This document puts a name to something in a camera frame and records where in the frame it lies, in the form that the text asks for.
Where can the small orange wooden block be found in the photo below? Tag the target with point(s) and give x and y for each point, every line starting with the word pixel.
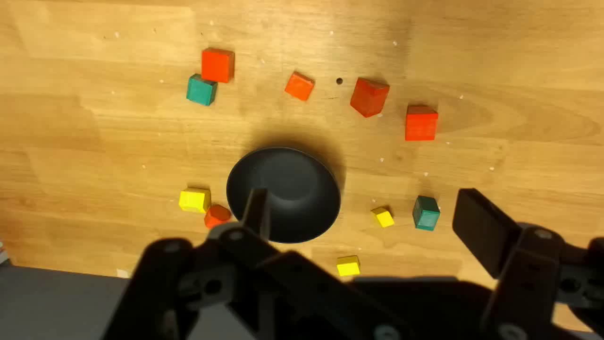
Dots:
pixel 298 86

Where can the teal wooden block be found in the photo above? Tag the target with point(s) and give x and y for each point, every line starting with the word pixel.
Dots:
pixel 424 214
pixel 200 91

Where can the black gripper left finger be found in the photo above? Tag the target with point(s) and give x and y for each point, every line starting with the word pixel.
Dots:
pixel 188 295

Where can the large red wooden block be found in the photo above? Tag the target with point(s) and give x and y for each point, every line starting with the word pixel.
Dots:
pixel 368 97

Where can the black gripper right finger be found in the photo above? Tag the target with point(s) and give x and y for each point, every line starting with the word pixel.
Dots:
pixel 483 229

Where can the small yellow wooden block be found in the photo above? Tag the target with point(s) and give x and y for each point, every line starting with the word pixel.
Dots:
pixel 381 218

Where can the black bowl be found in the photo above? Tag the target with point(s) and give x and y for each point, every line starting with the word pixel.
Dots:
pixel 294 182

